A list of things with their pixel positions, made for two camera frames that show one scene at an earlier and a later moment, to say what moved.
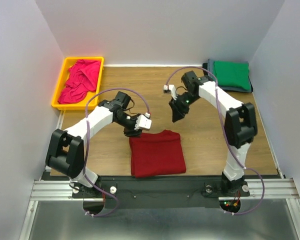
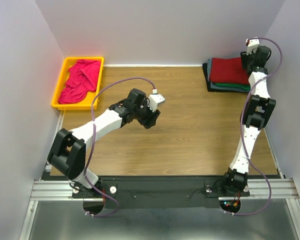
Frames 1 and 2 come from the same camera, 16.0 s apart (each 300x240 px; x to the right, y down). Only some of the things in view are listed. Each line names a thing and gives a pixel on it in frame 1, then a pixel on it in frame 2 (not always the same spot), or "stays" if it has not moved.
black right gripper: [177, 110] to [243, 57]
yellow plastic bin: [61, 81] stays
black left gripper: [131, 132] to [148, 122]
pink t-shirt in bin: [82, 77] stays
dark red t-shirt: [156, 153] to [228, 70]
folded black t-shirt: [205, 67] stays
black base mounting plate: [161, 192] stays
